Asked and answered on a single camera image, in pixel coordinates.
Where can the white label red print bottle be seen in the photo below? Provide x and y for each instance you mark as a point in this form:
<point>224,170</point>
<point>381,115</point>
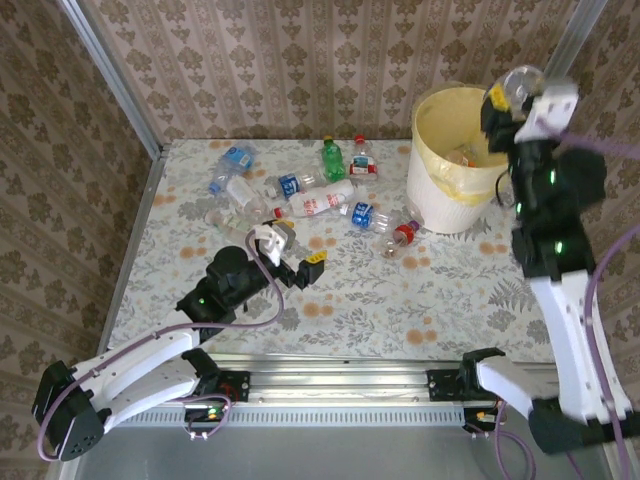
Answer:
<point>320,201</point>

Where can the clear plastic bottle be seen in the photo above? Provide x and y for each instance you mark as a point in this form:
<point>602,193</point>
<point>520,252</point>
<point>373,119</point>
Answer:
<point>481,152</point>

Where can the blue white label bottle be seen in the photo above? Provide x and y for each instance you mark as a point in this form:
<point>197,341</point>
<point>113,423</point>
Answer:
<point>363,214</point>

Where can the green label clear bottle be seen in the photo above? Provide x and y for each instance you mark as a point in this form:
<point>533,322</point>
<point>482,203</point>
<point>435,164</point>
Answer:
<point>225,222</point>

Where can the slim blue label bottle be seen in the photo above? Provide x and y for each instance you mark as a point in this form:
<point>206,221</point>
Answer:
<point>289,184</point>

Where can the red label purple cap bottle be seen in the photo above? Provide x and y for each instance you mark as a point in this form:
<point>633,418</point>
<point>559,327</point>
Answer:
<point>404,234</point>

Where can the white label yellow tick bottle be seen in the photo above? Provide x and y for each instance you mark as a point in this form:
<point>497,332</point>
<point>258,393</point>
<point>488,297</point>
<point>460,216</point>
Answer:
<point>242,192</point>

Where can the green plastic bottle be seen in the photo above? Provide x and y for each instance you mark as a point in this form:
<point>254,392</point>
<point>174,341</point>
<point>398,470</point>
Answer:
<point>333,162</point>

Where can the red cap clear bottle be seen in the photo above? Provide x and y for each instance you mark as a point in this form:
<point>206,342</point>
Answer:
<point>363,162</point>

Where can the light blue label bottle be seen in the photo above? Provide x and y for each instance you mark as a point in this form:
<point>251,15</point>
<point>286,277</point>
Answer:
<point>235,160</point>

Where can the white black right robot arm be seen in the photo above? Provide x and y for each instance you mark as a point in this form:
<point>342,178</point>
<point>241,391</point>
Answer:
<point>575,350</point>

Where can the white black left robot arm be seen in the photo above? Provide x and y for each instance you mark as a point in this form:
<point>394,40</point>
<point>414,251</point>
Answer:
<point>130,365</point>

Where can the yellow plastic bin liner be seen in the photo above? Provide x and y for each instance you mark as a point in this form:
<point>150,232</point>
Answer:
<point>440,125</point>

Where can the white plastic bin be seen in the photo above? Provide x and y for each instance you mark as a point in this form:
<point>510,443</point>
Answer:
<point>440,210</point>

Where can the left base wiring bundle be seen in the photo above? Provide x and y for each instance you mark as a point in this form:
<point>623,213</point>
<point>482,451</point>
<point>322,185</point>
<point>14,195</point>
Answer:
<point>212,412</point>

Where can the grey metal platform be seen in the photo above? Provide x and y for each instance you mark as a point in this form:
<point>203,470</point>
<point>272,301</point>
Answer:
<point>325,455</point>

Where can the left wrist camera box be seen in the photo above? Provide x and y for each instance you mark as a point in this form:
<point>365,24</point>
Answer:
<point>272,242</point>

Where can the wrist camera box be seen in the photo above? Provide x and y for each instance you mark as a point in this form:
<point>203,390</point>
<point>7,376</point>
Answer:
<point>550,107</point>
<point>272,242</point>

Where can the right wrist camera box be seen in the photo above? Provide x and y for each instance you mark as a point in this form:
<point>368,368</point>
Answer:
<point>550,107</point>

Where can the aluminium frame post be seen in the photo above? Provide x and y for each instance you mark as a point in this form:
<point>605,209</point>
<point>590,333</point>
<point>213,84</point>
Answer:
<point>116,75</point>
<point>579,30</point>

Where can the aluminium table edge rail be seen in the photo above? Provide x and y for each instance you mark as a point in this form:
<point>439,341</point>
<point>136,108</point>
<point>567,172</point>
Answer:
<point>134,250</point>

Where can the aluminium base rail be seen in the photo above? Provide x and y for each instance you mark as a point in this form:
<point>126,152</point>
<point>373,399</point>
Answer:
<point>340,380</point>

